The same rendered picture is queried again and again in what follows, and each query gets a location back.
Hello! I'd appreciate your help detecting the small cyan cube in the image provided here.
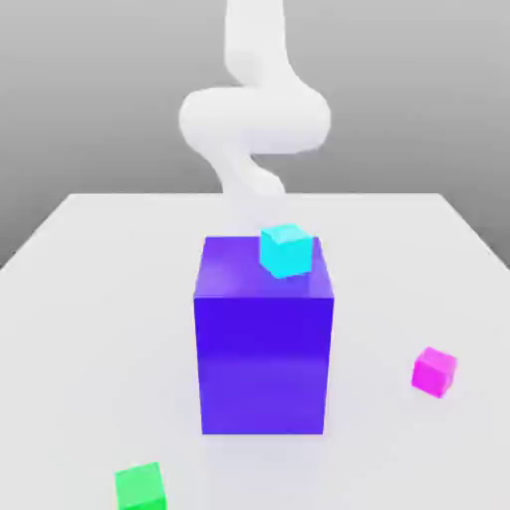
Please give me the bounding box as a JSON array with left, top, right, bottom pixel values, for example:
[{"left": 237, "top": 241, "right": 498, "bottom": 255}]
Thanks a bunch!
[{"left": 259, "top": 223, "right": 314, "bottom": 280}]

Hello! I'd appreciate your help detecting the small green cube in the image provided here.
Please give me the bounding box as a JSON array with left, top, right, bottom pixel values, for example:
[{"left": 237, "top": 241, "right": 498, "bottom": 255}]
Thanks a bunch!
[{"left": 114, "top": 460, "right": 167, "bottom": 510}]

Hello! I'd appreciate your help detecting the small magenta cube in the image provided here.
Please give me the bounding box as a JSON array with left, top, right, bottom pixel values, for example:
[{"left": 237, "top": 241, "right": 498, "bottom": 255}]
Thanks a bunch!
[{"left": 410, "top": 346, "right": 458, "bottom": 399}]

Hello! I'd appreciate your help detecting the large purple box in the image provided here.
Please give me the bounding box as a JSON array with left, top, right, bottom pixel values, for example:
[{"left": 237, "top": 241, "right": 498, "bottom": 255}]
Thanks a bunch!
[{"left": 192, "top": 235, "right": 335, "bottom": 436}]

